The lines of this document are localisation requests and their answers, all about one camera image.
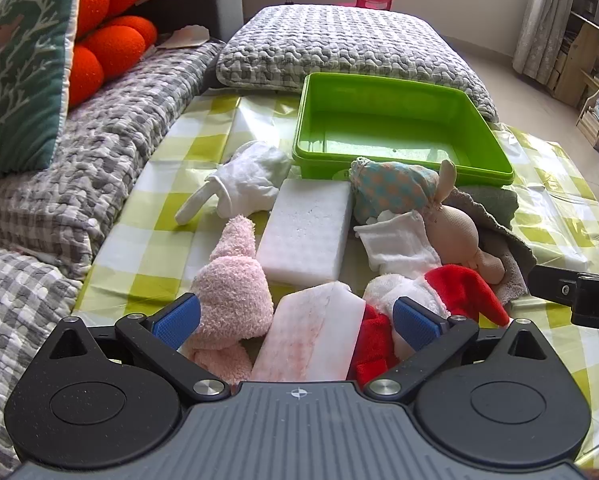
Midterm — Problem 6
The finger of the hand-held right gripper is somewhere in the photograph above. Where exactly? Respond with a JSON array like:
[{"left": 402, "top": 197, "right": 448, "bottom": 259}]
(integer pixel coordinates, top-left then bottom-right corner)
[{"left": 527, "top": 264, "right": 580, "bottom": 307}]

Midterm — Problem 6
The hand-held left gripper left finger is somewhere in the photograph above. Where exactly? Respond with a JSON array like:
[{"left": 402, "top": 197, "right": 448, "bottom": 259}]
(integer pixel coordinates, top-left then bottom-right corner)
[{"left": 49, "top": 294, "right": 230, "bottom": 403}]

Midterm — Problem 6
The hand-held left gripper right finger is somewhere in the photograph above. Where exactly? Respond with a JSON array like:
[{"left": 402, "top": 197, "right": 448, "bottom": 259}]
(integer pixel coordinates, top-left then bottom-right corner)
[{"left": 363, "top": 296, "right": 550, "bottom": 403}]

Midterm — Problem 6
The red and white santa plush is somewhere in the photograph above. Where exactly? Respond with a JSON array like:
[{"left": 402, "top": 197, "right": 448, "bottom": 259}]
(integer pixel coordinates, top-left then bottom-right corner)
[{"left": 354, "top": 264, "right": 511, "bottom": 386}]

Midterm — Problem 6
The pink fluffy sock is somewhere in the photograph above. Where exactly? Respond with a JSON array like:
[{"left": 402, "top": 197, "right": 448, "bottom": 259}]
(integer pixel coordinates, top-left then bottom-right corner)
[{"left": 182, "top": 215, "right": 275, "bottom": 383}]

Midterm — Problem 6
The grey-green towel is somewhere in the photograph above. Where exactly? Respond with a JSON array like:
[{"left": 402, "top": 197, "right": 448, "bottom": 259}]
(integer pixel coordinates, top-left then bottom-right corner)
[{"left": 449, "top": 185, "right": 537, "bottom": 306}]

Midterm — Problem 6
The pink-stained white sponge block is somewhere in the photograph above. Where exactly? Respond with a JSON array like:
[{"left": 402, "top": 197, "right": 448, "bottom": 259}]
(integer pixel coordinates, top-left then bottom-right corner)
[{"left": 252, "top": 281, "right": 367, "bottom": 383}]

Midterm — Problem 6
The rabbit doll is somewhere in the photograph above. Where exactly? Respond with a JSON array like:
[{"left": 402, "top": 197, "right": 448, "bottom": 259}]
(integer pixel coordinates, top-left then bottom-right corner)
[{"left": 348, "top": 156, "right": 507, "bottom": 286}]

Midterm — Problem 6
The green plastic box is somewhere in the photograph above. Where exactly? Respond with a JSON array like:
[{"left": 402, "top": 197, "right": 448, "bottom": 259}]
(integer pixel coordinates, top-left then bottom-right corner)
[{"left": 292, "top": 72, "right": 515, "bottom": 192}]

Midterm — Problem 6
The white folded gauze cloth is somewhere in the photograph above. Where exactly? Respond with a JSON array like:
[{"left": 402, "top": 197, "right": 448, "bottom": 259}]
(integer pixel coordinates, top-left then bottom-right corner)
[{"left": 353, "top": 210, "right": 443, "bottom": 278}]

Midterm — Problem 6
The yellow-green checked plastic tablecloth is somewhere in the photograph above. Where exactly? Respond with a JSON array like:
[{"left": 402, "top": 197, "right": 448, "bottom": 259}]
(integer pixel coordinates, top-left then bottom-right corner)
[{"left": 74, "top": 87, "right": 599, "bottom": 471}]

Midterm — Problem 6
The grey checked quilted sofa cover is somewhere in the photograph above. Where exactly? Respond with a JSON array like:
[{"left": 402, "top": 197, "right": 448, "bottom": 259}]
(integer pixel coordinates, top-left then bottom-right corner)
[{"left": 0, "top": 40, "right": 225, "bottom": 480}]

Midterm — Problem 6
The wooden shelf unit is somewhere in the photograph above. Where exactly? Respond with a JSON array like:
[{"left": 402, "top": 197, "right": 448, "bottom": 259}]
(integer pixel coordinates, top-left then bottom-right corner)
[{"left": 554, "top": 0, "right": 599, "bottom": 151}]

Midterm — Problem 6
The beige curtain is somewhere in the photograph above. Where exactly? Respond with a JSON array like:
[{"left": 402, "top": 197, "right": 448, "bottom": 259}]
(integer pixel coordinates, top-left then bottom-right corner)
[{"left": 512, "top": 0, "right": 580, "bottom": 86}]

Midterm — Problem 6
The orange carrot plush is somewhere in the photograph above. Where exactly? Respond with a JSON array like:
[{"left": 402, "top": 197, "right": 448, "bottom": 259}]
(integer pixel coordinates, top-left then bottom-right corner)
[{"left": 66, "top": 0, "right": 158, "bottom": 108}]

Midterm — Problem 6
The teal branch-print pillow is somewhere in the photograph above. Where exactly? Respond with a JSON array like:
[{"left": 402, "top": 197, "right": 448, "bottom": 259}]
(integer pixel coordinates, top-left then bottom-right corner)
[{"left": 0, "top": 0, "right": 85, "bottom": 186}]

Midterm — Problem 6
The crumpled white paper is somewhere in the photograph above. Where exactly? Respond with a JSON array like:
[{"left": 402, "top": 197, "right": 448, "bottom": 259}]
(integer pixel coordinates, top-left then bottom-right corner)
[{"left": 156, "top": 25, "right": 210, "bottom": 51}]

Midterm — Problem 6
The grey quilted cushion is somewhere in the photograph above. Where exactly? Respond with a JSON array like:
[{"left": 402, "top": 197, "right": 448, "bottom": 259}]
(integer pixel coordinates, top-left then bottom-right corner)
[{"left": 215, "top": 4, "right": 500, "bottom": 123}]

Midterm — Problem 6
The grey fabric sofa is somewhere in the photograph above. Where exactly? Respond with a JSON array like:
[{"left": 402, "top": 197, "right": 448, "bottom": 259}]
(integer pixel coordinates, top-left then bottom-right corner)
[{"left": 129, "top": 0, "right": 243, "bottom": 43}]

